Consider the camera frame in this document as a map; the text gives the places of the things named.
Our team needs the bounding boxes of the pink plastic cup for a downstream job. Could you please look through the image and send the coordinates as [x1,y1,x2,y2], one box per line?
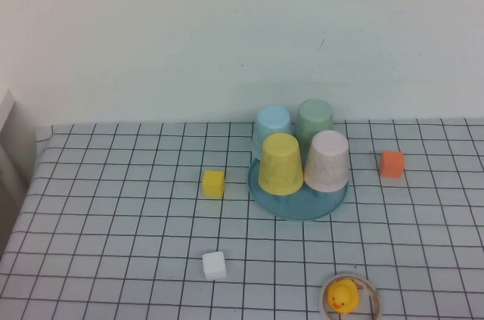
[302,129,349,193]

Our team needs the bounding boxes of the light blue plastic cup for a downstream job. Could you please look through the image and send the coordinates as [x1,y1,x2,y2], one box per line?
[251,105,295,162]

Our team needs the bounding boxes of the yellow plastic cup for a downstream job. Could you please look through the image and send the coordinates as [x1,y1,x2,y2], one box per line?
[258,132,306,196]

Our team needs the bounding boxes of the green plastic cup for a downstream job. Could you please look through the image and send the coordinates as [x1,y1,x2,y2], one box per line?
[295,98,336,147]

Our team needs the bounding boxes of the blue cup stand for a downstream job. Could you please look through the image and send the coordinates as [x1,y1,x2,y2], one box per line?
[247,157,349,222]

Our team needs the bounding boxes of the yellow foam cube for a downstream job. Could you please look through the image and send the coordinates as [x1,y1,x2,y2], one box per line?
[201,169,227,198]

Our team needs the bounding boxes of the white foam cube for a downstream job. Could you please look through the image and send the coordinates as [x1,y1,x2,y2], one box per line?
[202,250,228,281]

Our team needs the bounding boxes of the orange foam cube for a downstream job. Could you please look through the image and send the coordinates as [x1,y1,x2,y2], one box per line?
[379,150,406,178]

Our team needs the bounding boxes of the grid pattern tablecloth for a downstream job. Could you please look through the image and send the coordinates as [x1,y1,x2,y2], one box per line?
[0,118,484,320]

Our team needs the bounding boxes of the yellow rubber duck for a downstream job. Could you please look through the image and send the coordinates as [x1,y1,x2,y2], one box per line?
[325,278,361,314]

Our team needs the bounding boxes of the white cabinet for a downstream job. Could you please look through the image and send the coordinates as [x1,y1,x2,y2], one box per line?
[0,87,39,260]

